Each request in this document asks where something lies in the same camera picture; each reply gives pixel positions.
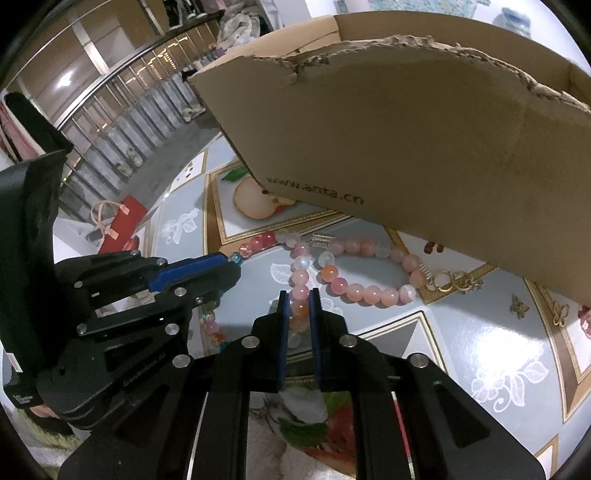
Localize gold loop earring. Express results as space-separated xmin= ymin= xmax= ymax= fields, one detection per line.
xmin=427 ymin=270 xmax=485 ymax=294

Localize fruit print tablecloth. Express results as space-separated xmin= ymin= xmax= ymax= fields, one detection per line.
xmin=53 ymin=150 xmax=591 ymax=480

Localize hanging clothes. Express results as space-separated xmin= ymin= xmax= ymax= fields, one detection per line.
xmin=164 ymin=0 xmax=222 ymax=28

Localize blue white vase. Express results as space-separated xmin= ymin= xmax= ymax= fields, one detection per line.
xmin=496 ymin=9 xmax=532 ymax=38

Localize pink bead necklace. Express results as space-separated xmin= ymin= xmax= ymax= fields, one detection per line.
xmin=199 ymin=229 xmax=432 ymax=354

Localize brown cardboard box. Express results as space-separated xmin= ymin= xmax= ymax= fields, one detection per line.
xmin=186 ymin=13 xmax=591 ymax=308

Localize metal stair railing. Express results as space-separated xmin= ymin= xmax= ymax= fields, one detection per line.
xmin=53 ymin=11 xmax=241 ymax=222

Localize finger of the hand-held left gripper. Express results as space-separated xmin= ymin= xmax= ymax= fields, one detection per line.
xmin=54 ymin=251 xmax=232 ymax=297
xmin=76 ymin=265 xmax=242 ymax=337

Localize black chair back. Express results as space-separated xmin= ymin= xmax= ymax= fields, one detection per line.
xmin=4 ymin=92 xmax=75 ymax=160

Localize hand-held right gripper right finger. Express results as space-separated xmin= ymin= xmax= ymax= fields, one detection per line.
xmin=308 ymin=288 xmax=546 ymax=480

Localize person's left forearm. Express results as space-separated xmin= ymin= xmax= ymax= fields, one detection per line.
xmin=7 ymin=401 xmax=93 ymax=467

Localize pink cloth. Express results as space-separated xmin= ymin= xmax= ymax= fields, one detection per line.
xmin=0 ymin=102 xmax=26 ymax=162

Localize red gift bag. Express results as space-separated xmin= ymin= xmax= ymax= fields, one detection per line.
xmin=90 ymin=195 xmax=151 ymax=254

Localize wooden wardrobe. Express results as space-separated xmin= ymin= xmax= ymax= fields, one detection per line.
xmin=7 ymin=0 xmax=185 ymax=130

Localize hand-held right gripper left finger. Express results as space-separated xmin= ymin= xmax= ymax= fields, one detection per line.
xmin=58 ymin=291 xmax=291 ymax=480

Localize white quilt pile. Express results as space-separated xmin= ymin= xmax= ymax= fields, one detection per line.
xmin=217 ymin=9 xmax=278 ymax=51

